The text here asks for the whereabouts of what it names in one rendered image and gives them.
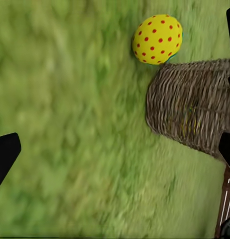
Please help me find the easter egg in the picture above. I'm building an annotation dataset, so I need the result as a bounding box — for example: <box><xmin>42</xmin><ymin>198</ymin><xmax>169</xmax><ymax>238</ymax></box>
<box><xmin>132</xmin><ymin>14</ymin><xmax>183</xmax><ymax>65</ymax></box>

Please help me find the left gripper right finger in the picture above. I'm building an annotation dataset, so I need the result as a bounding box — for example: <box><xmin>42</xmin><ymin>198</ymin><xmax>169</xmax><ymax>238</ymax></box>
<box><xmin>219</xmin><ymin>132</ymin><xmax>230</xmax><ymax>166</ymax></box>

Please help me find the wicker basket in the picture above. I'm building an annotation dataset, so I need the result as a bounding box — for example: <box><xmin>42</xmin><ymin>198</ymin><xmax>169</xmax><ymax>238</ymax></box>
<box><xmin>146</xmin><ymin>58</ymin><xmax>230</xmax><ymax>162</ymax></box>

